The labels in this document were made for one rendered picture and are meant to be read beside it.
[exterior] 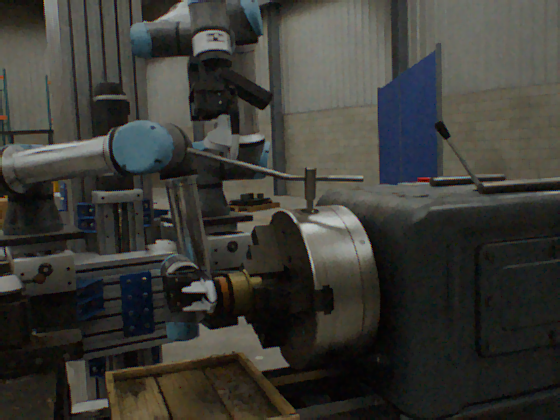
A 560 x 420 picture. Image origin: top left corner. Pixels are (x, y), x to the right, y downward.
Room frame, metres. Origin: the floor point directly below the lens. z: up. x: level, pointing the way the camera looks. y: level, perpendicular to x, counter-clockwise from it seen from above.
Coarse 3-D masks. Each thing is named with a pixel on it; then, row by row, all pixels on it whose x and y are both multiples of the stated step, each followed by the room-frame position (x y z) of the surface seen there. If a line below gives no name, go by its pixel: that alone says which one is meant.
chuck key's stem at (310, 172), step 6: (306, 168) 1.09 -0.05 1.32; (312, 168) 1.09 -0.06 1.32; (306, 174) 1.09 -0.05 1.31; (312, 174) 1.09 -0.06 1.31; (306, 180) 1.09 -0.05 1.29; (312, 180) 1.09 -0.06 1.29; (306, 186) 1.09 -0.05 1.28; (312, 186) 1.09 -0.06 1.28; (306, 192) 1.10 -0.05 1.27; (312, 192) 1.09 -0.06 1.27; (306, 198) 1.10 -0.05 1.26; (312, 198) 1.10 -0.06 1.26; (306, 204) 1.11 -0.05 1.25; (312, 204) 1.10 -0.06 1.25; (306, 210) 1.11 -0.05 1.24; (312, 210) 1.11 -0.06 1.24
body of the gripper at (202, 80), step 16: (192, 64) 1.14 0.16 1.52; (208, 64) 1.15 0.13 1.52; (224, 64) 1.16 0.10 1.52; (192, 80) 1.14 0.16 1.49; (208, 80) 1.14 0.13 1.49; (224, 80) 1.14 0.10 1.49; (192, 96) 1.16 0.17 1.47; (208, 96) 1.11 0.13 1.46; (224, 96) 1.12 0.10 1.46; (208, 112) 1.13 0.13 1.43; (224, 112) 1.13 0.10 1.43
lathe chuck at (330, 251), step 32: (288, 224) 1.10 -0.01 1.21; (320, 224) 1.06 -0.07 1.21; (288, 256) 1.10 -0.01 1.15; (320, 256) 1.00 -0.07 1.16; (352, 256) 1.02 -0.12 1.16; (320, 288) 0.98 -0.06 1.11; (352, 288) 1.00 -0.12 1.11; (288, 320) 1.11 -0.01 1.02; (320, 320) 0.98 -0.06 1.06; (352, 320) 1.00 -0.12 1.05; (288, 352) 1.12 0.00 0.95; (320, 352) 1.01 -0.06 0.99; (352, 352) 1.04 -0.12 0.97
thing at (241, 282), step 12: (228, 276) 1.08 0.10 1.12; (240, 276) 1.08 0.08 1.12; (216, 288) 1.05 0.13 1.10; (228, 288) 1.06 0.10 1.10; (240, 288) 1.05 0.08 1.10; (252, 288) 1.06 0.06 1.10; (228, 300) 1.05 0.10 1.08; (240, 300) 1.05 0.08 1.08; (252, 300) 1.05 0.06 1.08; (216, 312) 1.06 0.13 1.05; (228, 312) 1.05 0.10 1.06; (240, 312) 1.06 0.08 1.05; (252, 312) 1.06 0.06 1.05
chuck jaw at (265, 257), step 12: (264, 228) 1.17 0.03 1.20; (252, 240) 1.18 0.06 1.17; (264, 240) 1.15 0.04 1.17; (276, 240) 1.16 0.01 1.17; (252, 252) 1.13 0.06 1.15; (264, 252) 1.14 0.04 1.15; (276, 252) 1.14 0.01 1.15; (252, 264) 1.11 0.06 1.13; (264, 264) 1.12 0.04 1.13; (276, 264) 1.13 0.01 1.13; (252, 276) 1.11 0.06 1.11; (264, 276) 1.13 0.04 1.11; (276, 276) 1.14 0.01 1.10
